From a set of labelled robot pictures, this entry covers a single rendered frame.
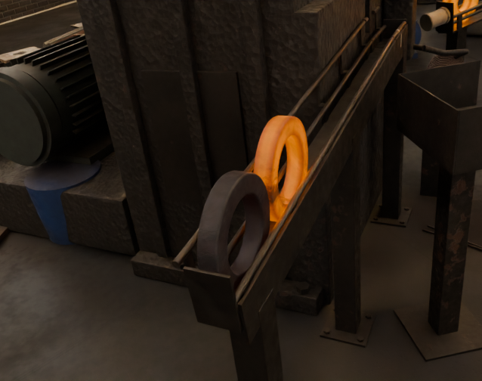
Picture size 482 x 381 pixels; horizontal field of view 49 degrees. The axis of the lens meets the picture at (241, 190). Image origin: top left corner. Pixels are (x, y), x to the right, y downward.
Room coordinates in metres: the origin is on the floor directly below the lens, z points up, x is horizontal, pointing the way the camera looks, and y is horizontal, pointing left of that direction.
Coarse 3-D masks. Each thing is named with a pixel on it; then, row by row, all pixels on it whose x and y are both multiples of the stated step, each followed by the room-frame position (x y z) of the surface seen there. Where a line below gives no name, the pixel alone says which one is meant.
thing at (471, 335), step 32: (416, 96) 1.08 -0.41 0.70; (448, 96) 1.18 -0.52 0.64; (416, 128) 1.07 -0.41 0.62; (448, 128) 0.94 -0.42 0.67; (480, 128) 0.92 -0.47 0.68; (448, 160) 0.93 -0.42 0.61; (480, 160) 0.92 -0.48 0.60; (448, 192) 1.05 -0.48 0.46; (448, 224) 1.04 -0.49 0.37; (448, 256) 1.04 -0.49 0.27; (448, 288) 1.04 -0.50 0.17; (416, 320) 1.11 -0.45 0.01; (448, 320) 1.04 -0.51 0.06; (448, 352) 0.98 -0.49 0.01
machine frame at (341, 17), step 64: (128, 0) 1.47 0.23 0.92; (192, 0) 1.38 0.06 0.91; (256, 0) 1.27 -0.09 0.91; (320, 0) 1.36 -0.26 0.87; (128, 64) 1.49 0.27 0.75; (192, 64) 1.37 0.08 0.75; (256, 64) 1.27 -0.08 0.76; (320, 64) 1.23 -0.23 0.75; (128, 128) 1.48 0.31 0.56; (192, 128) 1.38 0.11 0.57; (256, 128) 1.28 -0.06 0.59; (320, 128) 1.23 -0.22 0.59; (128, 192) 1.55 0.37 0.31; (192, 192) 1.42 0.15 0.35; (320, 256) 1.24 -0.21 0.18
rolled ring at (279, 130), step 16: (272, 128) 0.80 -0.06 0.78; (288, 128) 0.82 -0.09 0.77; (272, 144) 0.77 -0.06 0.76; (288, 144) 0.88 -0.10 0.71; (304, 144) 0.88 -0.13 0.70; (256, 160) 0.77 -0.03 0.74; (272, 160) 0.75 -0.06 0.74; (288, 160) 0.89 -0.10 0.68; (304, 160) 0.88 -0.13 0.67; (272, 176) 0.75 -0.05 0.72; (288, 176) 0.87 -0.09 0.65; (304, 176) 0.88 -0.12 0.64; (272, 192) 0.74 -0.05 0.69; (288, 192) 0.84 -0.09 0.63; (272, 208) 0.74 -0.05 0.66
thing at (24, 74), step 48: (48, 48) 2.18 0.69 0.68; (0, 96) 1.89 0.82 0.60; (48, 96) 1.88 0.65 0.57; (96, 96) 2.07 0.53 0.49; (0, 144) 1.93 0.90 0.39; (48, 144) 1.84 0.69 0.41; (96, 144) 2.06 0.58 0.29; (0, 192) 1.91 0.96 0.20; (96, 192) 1.70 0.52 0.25; (96, 240) 1.70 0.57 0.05
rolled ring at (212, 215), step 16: (224, 176) 0.67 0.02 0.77; (240, 176) 0.67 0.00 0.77; (256, 176) 0.70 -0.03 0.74; (224, 192) 0.64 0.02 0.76; (240, 192) 0.66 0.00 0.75; (256, 192) 0.70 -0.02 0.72; (208, 208) 0.62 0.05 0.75; (224, 208) 0.61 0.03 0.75; (256, 208) 0.71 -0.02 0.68; (208, 224) 0.60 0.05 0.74; (224, 224) 0.61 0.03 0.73; (256, 224) 0.71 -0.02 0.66; (208, 240) 0.59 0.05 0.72; (224, 240) 0.60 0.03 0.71; (256, 240) 0.70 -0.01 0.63; (208, 256) 0.58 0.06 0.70; (224, 256) 0.59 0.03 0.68; (240, 256) 0.68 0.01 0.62; (224, 272) 0.59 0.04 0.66; (240, 272) 0.64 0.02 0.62
